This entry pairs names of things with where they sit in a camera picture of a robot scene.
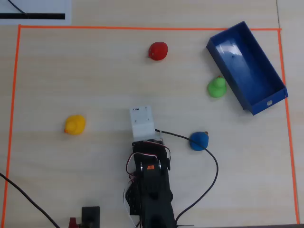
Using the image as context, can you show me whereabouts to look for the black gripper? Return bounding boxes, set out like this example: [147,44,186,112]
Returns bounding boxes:
[132,138,171,155]

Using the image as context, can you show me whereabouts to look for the green rubber duck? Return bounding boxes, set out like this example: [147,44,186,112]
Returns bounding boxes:
[207,75,227,99]

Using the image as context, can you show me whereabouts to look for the blue rubber duck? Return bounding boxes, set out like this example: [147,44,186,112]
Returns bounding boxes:
[189,131,210,152]

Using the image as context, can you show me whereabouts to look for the yellow rubber duck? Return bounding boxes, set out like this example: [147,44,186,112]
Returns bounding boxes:
[64,114,86,136]

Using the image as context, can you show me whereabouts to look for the red rubber duck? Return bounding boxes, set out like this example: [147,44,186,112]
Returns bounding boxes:
[148,42,169,61]

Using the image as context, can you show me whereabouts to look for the blue plastic box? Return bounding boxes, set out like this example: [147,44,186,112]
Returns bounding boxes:
[206,21,289,116]

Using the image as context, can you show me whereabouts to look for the orange tape border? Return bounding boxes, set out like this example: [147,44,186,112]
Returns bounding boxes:
[2,24,300,225]

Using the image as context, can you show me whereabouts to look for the white paper with black bar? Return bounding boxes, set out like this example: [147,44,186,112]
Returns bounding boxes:
[0,0,72,25]

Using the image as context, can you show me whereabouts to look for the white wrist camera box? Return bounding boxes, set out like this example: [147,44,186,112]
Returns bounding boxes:
[129,105,155,139]

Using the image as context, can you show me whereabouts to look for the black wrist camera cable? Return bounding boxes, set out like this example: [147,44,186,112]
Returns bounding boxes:
[154,129,219,228]

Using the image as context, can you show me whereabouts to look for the black camera stand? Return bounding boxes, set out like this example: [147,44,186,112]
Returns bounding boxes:
[81,206,100,228]

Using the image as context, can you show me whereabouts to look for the black stand camera cable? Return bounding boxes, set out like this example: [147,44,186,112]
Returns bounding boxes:
[0,172,60,228]

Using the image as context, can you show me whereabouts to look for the thin black cable over paper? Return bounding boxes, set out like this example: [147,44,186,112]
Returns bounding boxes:
[8,0,29,16]

